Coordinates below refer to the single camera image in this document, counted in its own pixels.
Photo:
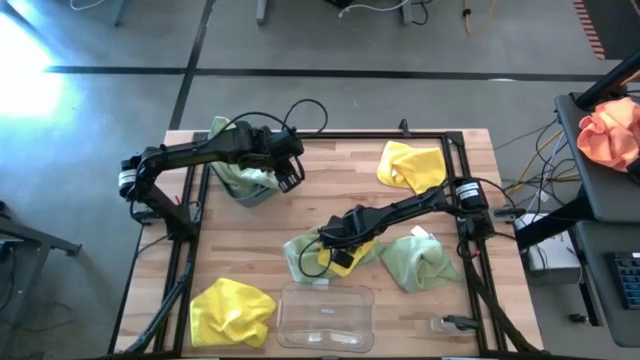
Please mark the small black clamp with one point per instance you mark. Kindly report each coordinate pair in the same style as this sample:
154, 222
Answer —
404, 129

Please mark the black keyboard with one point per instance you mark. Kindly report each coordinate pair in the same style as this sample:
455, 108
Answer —
627, 280

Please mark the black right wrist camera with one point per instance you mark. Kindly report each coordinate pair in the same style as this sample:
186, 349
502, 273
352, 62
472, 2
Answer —
344, 260

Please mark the black clip on clear block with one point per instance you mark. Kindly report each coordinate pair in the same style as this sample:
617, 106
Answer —
460, 322

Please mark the grey table leg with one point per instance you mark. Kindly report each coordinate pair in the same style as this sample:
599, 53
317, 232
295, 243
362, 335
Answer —
262, 12
406, 11
120, 12

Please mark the yellow microfiber towel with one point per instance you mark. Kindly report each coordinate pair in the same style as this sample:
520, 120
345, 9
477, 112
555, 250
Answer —
410, 167
230, 315
324, 257

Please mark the white box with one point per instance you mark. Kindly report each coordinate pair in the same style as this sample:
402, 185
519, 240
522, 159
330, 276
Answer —
550, 260

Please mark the small black plug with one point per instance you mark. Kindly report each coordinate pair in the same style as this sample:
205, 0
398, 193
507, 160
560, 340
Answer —
579, 318

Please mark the dark mat with striped edge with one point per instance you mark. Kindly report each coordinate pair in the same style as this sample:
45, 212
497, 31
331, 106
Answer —
620, 25

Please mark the black pole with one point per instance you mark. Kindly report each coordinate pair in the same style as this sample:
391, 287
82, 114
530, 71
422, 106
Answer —
607, 82

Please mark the grey metal stand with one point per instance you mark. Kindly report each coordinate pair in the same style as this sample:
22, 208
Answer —
40, 240

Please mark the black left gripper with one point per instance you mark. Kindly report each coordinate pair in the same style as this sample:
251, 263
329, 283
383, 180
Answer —
264, 150

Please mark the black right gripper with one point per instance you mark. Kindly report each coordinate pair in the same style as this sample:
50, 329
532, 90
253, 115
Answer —
345, 230

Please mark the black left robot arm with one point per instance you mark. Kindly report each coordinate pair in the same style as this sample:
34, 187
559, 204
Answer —
190, 150

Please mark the orange cloth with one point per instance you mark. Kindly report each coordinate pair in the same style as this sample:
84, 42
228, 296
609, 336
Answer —
607, 135

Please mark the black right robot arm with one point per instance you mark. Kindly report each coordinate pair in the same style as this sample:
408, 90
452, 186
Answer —
400, 210

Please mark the black desk stand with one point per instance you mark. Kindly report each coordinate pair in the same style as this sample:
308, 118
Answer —
550, 227

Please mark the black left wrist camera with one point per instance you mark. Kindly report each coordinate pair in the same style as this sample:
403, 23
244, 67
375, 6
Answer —
287, 144

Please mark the green microfiber towel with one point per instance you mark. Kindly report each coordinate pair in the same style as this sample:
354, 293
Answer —
420, 265
310, 257
240, 180

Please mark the dark grey desk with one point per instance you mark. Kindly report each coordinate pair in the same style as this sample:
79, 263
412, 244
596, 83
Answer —
595, 280

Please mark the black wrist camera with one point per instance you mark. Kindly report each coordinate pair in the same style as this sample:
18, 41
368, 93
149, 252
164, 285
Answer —
344, 260
287, 144

